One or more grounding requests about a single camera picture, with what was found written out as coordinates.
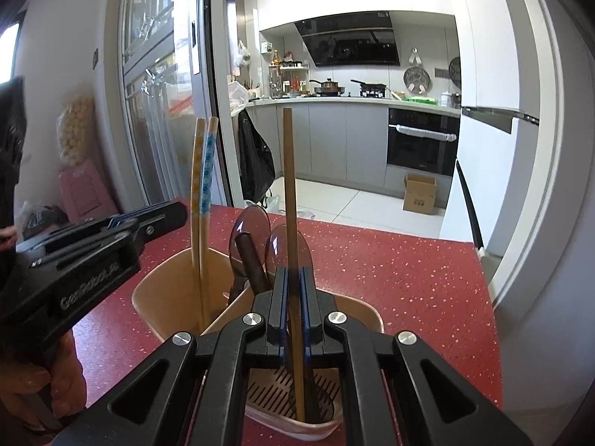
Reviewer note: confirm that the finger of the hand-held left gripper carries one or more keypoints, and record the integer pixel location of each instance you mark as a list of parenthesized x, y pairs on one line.
[(153, 209), (162, 225)]

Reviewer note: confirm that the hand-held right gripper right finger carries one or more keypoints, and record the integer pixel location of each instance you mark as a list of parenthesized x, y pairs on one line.
[(307, 297)]

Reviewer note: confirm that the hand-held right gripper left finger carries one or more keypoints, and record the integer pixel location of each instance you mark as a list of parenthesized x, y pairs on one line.
[(281, 297)]

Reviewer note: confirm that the translucent grey spoon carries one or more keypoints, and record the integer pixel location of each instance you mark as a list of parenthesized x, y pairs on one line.
[(323, 404), (279, 251), (253, 223)]

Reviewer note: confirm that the orange patterned wooden chopstick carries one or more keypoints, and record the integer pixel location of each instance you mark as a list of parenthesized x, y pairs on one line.
[(195, 186)]

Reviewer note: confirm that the dark stick utensil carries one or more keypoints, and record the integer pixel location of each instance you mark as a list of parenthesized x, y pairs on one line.
[(251, 260)]

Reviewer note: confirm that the beige plastic utensil holder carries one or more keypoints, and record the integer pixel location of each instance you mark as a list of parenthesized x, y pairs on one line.
[(162, 292)]

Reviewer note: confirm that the blue patterned wooden chopstick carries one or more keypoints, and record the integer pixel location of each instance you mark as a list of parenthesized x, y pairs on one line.
[(209, 167)]

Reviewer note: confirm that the plain wooden chopstick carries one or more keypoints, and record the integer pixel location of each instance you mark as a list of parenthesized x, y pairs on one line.
[(290, 172)]

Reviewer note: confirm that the person's left hand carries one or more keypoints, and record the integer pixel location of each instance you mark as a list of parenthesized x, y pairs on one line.
[(32, 376)]

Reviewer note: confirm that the stack of pink stools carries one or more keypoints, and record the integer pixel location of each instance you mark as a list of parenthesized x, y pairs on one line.
[(88, 190)]

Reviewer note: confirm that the clear bag of dark things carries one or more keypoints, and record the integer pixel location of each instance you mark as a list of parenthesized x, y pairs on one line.
[(42, 218)]

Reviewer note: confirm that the mesh bag of yellow balls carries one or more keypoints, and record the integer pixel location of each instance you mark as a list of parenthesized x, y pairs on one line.
[(76, 130)]

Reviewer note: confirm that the hanging black plastic bag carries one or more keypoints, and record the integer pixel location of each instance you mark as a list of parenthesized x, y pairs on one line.
[(255, 158)]

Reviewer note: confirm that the sliding glass door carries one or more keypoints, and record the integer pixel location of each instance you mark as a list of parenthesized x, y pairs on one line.
[(158, 79)]

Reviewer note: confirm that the white plastic bag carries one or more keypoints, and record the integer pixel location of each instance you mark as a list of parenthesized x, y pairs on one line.
[(238, 97)]

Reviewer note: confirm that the person's dark clothing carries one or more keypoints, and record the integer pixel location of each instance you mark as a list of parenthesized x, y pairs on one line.
[(10, 148)]

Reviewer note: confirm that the cardboard box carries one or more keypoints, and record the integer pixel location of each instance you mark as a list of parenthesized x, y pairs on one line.
[(419, 195)]

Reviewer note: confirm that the grey kitchen base cabinets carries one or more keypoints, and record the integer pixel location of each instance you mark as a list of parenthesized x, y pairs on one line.
[(325, 141)]

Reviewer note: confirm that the metal spice rack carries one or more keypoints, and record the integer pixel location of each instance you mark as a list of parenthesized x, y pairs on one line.
[(288, 76)]

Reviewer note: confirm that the black built-in oven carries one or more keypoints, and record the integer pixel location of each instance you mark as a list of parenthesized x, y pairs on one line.
[(420, 141)]

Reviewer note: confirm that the brown cooking pot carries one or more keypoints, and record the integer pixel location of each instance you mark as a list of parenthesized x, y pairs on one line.
[(329, 87)]

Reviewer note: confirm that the black frying pan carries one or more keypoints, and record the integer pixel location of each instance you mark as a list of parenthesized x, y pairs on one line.
[(369, 88)]

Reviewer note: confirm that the small white pot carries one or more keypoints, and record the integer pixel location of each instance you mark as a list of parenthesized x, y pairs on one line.
[(447, 99)]

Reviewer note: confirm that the round metal steamer rack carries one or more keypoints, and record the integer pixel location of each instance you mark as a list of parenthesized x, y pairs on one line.
[(417, 79)]

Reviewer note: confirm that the white refrigerator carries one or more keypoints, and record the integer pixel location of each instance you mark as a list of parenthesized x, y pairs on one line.
[(492, 125)]

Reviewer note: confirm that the black range hood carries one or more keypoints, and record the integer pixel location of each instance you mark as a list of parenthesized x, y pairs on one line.
[(353, 39)]

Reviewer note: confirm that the dark wall switch plate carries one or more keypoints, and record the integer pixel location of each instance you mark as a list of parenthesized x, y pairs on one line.
[(95, 59)]

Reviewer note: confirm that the round black wall rack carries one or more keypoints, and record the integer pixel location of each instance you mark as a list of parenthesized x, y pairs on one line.
[(455, 73)]

